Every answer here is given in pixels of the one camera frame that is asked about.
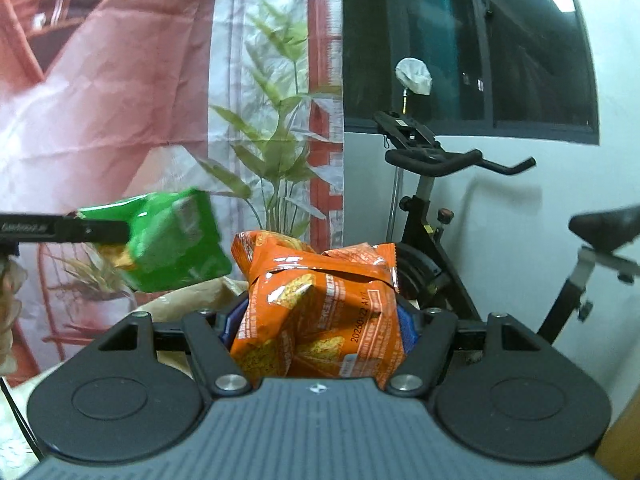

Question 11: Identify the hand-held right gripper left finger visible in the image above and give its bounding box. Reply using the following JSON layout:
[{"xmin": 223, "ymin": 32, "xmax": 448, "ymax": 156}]
[{"xmin": 85, "ymin": 297, "xmax": 252, "ymax": 396}]

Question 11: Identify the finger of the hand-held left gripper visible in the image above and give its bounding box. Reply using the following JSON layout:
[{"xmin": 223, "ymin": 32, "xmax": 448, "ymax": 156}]
[{"xmin": 0, "ymin": 211, "xmax": 131, "ymax": 256}]

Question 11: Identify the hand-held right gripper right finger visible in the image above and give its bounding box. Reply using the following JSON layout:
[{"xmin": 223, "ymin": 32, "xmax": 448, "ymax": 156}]
[{"xmin": 386, "ymin": 304, "xmax": 556, "ymax": 396}]

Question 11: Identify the plastic-lined cardboard box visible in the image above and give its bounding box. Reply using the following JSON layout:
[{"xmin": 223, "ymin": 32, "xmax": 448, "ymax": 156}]
[{"xmin": 134, "ymin": 276, "xmax": 251, "ymax": 322}]

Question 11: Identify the orange snack packet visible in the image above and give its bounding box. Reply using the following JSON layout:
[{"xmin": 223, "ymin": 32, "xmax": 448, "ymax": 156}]
[{"xmin": 230, "ymin": 230, "xmax": 408, "ymax": 391}]

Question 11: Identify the green snack packet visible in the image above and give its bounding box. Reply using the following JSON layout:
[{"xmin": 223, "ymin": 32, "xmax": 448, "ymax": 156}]
[{"xmin": 79, "ymin": 187, "xmax": 232, "ymax": 292}]

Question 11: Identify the person's left hand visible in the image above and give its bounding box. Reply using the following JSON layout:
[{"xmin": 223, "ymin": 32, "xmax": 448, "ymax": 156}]
[{"xmin": 0, "ymin": 257, "xmax": 27, "ymax": 376}]

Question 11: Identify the black exercise bike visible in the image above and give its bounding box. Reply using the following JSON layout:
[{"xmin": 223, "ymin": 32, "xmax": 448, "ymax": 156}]
[{"xmin": 372, "ymin": 110, "xmax": 640, "ymax": 356}]

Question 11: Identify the printed room backdrop cloth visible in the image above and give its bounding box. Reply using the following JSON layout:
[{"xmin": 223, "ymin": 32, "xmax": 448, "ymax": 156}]
[{"xmin": 0, "ymin": 0, "xmax": 346, "ymax": 386}]

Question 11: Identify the checked cartoon tablecloth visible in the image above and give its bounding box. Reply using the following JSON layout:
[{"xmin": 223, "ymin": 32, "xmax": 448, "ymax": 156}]
[{"xmin": 0, "ymin": 385, "xmax": 42, "ymax": 480}]

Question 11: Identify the ochre wooden door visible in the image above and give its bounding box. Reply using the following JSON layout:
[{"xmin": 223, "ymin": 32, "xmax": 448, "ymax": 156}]
[{"xmin": 595, "ymin": 400, "xmax": 640, "ymax": 480}]

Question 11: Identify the metal pole with white cover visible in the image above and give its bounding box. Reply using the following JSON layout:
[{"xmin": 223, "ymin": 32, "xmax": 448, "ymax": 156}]
[{"xmin": 387, "ymin": 57, "xmax": 433, "ymax": 241}]

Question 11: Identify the dark sliding window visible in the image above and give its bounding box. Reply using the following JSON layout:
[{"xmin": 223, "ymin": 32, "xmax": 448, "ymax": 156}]
[{"xmin": 342, "ymin": 0, "xmax": 601, "ymax": 146}]

